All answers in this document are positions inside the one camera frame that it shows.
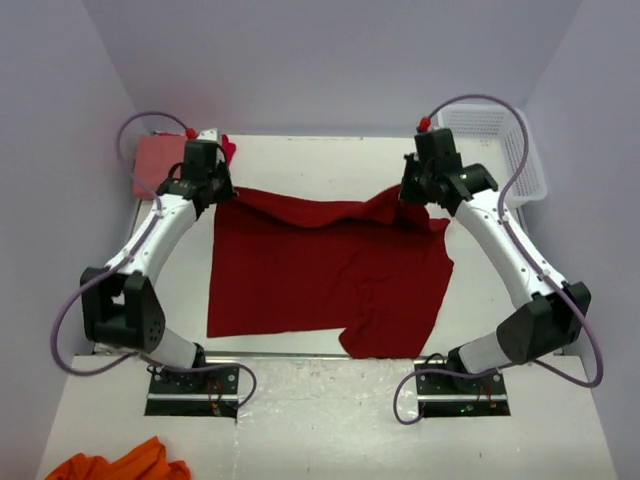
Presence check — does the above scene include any dark red t shirt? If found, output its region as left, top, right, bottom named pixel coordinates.
left=207, top=187, right=454, bottom=359

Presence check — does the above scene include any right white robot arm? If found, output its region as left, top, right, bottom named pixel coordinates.
left=399, top=128, right=591, bottom=393

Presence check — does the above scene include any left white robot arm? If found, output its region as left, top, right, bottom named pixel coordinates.
left=80, top=139, right=237, bottom=393

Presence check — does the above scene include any folded red t shirt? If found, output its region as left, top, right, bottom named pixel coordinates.
left=220, top=134, right=237, bottom=162

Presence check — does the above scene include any folded pink t shirt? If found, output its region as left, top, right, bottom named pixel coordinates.
left=134, top=134, right=187, bottom=191

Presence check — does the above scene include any white plastic basket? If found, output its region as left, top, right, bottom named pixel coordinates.
left=436, top=103, right=548, bottom=207

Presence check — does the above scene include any orange t shirt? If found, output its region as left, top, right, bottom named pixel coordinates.
left=46, top=437, right=192, bottom=480

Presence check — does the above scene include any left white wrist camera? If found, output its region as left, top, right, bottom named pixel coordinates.
left=185, top=128, right=221, bottom=143

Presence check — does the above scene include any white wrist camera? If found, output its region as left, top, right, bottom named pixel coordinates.
left=185, top=128, right=221, bottom=143
left=416, top=116, right=435, bottom=134

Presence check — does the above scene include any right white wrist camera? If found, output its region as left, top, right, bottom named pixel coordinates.
left=416, top=116, right=435, bottom=134

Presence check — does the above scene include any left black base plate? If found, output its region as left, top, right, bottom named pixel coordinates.
left=144, top=366, right=240, bottom=420

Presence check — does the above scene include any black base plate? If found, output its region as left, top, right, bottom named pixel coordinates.
left=144, top=366, right=240, bottom=420
left=415, top=373, right=511, bottom=418

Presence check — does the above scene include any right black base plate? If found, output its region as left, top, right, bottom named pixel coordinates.
left=415, top=373, right=511, bottom=418

